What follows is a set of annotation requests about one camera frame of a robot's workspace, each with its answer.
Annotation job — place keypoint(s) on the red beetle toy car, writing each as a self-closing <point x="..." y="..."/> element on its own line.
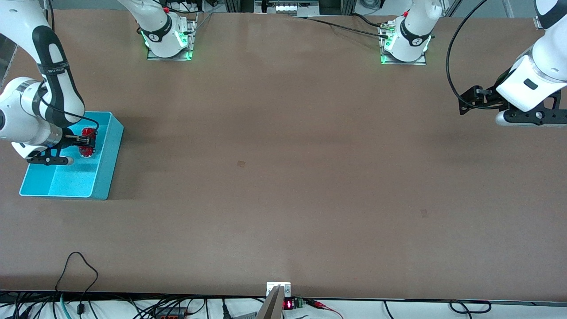
<point x="88" y="131"/>

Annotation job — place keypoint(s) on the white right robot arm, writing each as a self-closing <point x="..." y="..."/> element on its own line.
<point x="53" y="57"/>

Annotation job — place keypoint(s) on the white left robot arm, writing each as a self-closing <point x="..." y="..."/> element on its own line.
<point x="416" y="31"/>

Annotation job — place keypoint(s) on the blue plastic storage box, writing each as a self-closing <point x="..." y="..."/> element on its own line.
<point x="75" y="181"/>

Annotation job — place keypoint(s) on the black power strip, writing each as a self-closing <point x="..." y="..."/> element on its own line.
<point x="170" y="312"/>

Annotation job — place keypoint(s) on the white background device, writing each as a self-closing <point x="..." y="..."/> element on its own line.
<point x="288" y="7"/>

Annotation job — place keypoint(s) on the grey aluminium bar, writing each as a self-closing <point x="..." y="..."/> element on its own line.
<point x="271" y="308"/>

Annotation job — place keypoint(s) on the red alligator clip lead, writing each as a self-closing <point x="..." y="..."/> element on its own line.
<point x="320" y="305"/>

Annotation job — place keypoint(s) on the red led display module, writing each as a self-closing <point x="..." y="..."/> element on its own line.
<point x="288" y="304"/>

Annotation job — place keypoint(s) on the green terminal block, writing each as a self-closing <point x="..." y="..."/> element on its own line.
<point x="299" y="303"/>

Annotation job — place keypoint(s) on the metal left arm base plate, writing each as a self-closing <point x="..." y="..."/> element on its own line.
<point x="421" y="62"/>

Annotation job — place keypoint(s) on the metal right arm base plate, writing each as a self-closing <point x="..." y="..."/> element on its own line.
<point x="193" y="40"/>

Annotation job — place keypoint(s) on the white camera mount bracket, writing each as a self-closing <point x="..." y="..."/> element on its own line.
<point x="271" y="285"/>

